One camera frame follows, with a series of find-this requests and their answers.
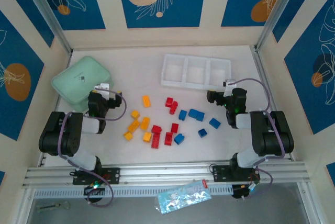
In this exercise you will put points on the aluminium side rail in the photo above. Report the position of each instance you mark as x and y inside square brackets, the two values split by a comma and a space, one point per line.
[68, 61]
[261, 72]

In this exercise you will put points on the aluminium frame post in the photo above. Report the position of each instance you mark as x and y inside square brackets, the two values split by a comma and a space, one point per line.
[279, 6]
[45, 6]

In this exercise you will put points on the yellow lego brick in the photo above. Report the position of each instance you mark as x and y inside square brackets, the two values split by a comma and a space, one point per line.
[128, 136]
[146, 136]
[145, 123]
[146, 101]
[133, 125]
[135, 114]

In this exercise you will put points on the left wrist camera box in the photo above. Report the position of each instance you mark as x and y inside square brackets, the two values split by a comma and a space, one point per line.
[102, 90]

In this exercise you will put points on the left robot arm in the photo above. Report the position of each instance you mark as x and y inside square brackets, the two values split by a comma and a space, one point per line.
[57, 135]

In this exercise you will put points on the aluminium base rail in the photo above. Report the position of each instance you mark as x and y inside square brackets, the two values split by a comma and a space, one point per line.
[170, 173]

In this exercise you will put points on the black connector module with LED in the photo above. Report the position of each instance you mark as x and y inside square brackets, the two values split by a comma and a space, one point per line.
[90, 191]
[239, 194]

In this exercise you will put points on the printed plastic packet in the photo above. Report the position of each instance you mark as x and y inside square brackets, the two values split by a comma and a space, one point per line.
[183, 197]

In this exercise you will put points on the mint green zipper pouch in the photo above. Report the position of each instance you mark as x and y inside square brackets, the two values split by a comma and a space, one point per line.
[78, 77]

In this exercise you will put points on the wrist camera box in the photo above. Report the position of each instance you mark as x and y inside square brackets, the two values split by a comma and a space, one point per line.
[229, 84]
[102, 90]

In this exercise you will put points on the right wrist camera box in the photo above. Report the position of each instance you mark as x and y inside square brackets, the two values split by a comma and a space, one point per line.
[229, 84]

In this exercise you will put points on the white three-compartment tray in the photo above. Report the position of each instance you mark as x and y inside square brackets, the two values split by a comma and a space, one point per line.
[185, 84]

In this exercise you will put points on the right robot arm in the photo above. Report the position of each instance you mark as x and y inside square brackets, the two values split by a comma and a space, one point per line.
[274, 135]

